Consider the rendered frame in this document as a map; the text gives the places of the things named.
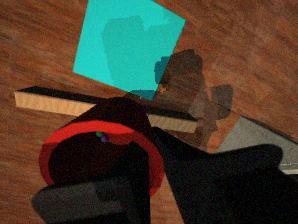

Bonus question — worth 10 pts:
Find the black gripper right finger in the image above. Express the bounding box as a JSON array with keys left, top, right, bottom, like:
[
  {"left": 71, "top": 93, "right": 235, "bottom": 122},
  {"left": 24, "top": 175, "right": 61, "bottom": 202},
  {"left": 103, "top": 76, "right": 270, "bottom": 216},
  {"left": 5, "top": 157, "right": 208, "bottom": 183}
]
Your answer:
[{"left": 152, "top": 126, "right": 283, "bottom": 224}]

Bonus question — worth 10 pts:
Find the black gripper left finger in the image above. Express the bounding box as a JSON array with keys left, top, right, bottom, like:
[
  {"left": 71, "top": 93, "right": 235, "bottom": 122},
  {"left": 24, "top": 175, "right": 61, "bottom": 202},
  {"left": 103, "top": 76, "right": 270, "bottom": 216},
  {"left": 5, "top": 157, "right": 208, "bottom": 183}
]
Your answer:
[{"left": 31, "top": 141, "right": 151, "bottom": 224}]

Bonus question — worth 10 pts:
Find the red cup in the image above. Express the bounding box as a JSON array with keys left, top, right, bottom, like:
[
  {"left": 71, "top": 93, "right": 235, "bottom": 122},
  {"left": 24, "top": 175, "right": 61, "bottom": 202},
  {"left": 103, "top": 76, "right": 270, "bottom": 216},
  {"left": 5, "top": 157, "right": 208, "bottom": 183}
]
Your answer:
[{"left": 38, "top": 97, "right": 165, "bottom": 198}]

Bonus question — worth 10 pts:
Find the tan wooden bar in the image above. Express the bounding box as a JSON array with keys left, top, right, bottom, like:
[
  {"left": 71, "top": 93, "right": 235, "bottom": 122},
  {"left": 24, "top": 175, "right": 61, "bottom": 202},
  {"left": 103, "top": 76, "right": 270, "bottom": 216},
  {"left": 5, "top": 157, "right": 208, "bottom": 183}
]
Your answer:
[{"left": 14, "top": 86, "right": 199, "bottom": 133}]

